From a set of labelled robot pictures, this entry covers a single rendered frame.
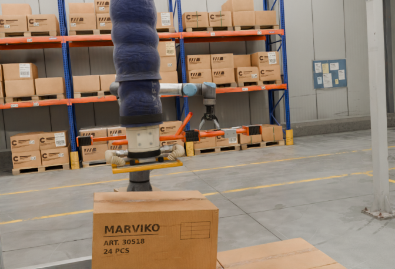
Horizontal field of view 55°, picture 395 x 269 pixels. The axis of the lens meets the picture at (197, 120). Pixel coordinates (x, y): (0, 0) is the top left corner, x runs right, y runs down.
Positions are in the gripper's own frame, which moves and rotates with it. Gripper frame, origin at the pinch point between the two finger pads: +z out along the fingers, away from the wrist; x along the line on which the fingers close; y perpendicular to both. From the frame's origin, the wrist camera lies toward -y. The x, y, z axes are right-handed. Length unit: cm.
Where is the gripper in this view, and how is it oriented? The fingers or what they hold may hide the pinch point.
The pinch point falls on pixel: (209, 130)
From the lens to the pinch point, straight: 289.7
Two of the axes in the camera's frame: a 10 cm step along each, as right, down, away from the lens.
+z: -0.1, 10.0, 1.0
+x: 9.9, 0.3, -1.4
